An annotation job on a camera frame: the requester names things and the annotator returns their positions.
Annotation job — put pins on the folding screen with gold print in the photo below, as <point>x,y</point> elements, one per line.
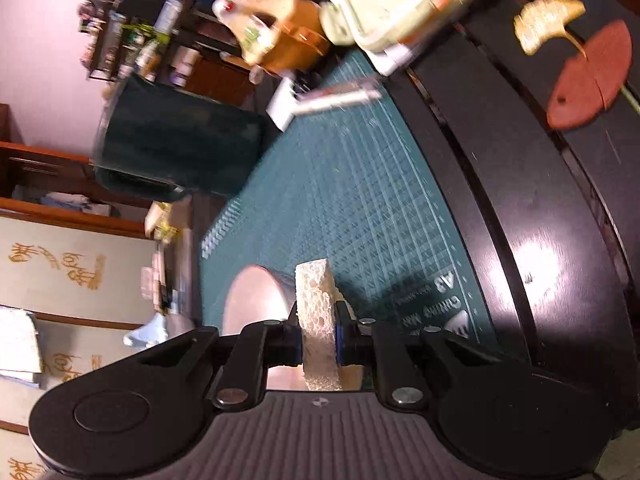
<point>75,270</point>

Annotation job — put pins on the white paper sheet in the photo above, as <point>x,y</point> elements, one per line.
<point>282,107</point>

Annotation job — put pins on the orange cat-shaped teapot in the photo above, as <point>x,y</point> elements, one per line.
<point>285,35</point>

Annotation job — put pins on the green cutting mat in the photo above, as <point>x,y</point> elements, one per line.
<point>350,185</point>

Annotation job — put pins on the dark green pitcher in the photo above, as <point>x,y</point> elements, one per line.
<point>175,135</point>

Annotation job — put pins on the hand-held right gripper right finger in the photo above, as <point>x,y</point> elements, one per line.
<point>340,345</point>

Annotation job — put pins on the cluttered shelf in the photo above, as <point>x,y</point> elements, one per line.
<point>135,35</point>

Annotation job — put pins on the silver pen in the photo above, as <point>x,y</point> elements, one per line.
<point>335,100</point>

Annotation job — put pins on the yellow ginkgo leaf ornament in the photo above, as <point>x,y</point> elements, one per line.
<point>542,22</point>

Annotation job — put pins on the white towel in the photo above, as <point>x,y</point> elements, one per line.
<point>17,345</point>

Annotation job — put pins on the white round sponge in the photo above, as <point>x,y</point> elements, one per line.
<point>315,310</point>

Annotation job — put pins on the stack of books and papers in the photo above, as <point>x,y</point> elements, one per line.
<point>165,260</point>

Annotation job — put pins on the brown fish-shaped coaster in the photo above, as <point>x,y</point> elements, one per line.
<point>590,80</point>

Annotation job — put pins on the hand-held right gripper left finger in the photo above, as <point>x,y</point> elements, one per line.
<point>297,345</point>

